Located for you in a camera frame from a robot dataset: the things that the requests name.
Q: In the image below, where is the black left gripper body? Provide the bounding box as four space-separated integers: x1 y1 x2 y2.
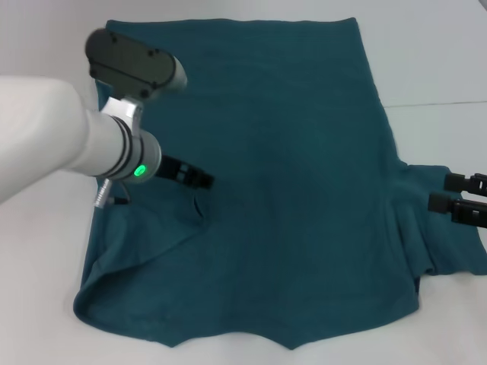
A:
156 154 192 186

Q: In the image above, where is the teal blue shirt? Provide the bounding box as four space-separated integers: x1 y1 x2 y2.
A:
72 17 487 340

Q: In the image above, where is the left arm connector cable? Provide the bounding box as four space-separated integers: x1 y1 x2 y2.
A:
93 179 132 208

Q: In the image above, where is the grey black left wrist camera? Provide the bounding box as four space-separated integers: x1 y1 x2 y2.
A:
84 27 188 102

